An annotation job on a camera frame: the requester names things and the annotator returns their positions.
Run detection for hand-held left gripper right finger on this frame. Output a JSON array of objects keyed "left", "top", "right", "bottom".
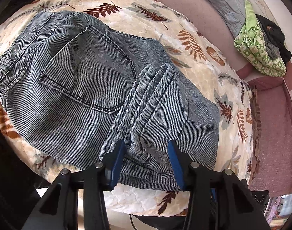
[{"left": 167, "top": 139, "right": 251, "bottom": 230}]

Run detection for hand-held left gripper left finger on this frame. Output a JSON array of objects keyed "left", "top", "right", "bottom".
[{"left": 22, "top": 139, "right": 127, "bottom": 230}]

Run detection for blue denim pants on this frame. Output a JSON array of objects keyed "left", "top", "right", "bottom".
[{"left": 0, "top": 11, "right": 220, "bottom": 192}]

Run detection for leaf print blanket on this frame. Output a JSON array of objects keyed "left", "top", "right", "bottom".
[{"left": 0, "top": 0, "right": 259, "bottom": 217}]

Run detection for dark cloth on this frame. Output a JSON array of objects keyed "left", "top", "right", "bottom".
[{"left": 0, "top": 125, "right": 55, "bottom": 230}]

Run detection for green patterned blanket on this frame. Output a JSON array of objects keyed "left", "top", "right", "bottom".
[{"left": 234, "top": 0, "right": 287, "bottom": 77}]

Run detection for grey cloth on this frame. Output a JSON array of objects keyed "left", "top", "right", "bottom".
[{"left": 266, "top": 44, "right": 281, "bottom": 60}]

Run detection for black garment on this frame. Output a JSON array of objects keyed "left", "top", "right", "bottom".
[{"left": 255, "top": 14, "right": 292, "bottom": 63}]

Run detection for grey quilted pillow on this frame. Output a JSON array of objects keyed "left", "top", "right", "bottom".
[{"left": 188, "top": 0, "right": 254, "bottom": 37}]

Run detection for black cable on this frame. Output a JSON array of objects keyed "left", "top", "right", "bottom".
[{"left": 129, "top": 214, "right": 139, "bottom": 230}]

